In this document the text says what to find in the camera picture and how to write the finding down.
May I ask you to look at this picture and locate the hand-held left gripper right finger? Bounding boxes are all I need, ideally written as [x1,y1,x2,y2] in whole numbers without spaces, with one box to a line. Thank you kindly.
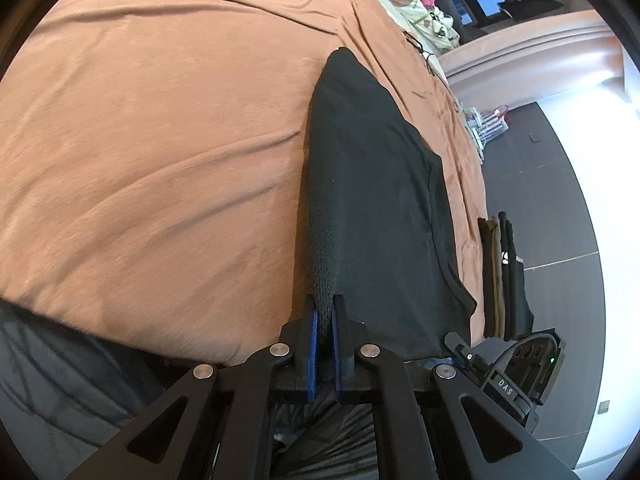
[332,294,577,480]

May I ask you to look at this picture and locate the black eyeglasses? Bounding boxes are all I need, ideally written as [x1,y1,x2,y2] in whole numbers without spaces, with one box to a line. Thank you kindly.
[404,31,442,80]

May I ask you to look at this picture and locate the cream bear print quilt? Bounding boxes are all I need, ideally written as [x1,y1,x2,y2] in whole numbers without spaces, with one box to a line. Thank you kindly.
[349,0,462,55]

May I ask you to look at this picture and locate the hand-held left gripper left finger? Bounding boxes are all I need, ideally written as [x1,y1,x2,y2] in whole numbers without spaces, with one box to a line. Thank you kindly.
[65,294,321,480]

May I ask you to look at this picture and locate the black shirt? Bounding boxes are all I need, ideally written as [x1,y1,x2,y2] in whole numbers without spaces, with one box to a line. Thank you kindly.
[297,47,479,364]

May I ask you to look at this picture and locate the pink curtain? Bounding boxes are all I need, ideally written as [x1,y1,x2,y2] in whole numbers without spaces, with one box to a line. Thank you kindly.
[440,9,627,107]

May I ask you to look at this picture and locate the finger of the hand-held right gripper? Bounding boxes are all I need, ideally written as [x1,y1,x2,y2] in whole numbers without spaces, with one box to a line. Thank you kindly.
[444,331,484,368]

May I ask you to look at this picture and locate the person's dark grey pants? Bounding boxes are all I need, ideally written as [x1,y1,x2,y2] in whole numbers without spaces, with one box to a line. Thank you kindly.
[0,300,381,480]

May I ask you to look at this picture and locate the stack of folded clothes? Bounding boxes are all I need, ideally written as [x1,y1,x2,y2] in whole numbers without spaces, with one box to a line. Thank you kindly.
[476,211,537,339]

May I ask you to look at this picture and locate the orange blanket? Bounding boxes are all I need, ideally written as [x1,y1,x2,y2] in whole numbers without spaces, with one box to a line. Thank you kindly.
[0,0,489,367]

